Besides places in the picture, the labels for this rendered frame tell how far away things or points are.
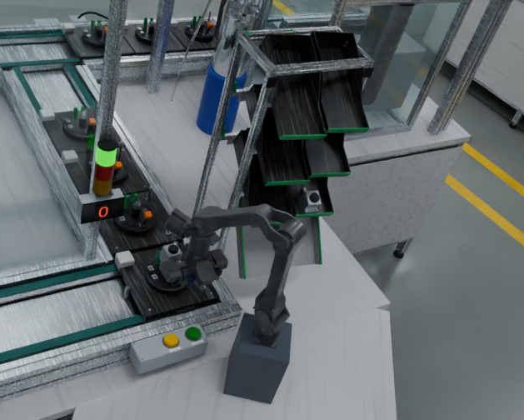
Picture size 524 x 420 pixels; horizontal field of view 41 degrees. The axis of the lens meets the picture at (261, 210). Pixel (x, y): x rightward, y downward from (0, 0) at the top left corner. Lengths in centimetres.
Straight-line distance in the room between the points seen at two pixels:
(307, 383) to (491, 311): 204
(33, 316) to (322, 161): 93
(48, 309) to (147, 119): 110
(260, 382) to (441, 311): 201
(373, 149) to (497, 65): 270
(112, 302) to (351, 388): 76
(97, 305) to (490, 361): 225
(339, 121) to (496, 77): 385
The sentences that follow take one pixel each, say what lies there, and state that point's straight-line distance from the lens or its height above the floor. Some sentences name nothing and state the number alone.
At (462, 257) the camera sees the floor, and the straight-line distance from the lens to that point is 425.
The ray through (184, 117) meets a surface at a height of 86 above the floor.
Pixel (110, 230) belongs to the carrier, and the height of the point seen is 97.
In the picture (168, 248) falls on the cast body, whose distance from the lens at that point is 204.
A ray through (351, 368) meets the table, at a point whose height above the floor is 86.
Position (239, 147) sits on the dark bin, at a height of 132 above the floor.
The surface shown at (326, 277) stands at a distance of 245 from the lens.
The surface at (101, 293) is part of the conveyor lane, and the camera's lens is 214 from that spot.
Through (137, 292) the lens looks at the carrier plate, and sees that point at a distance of 208.
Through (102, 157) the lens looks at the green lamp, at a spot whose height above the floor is 139.
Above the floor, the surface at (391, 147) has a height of 86.
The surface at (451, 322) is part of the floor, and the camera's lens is 383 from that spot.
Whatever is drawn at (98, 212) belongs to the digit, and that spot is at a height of 120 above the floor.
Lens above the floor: 254
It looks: 40 degrees down
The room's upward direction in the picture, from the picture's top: 18 degrees clockwise
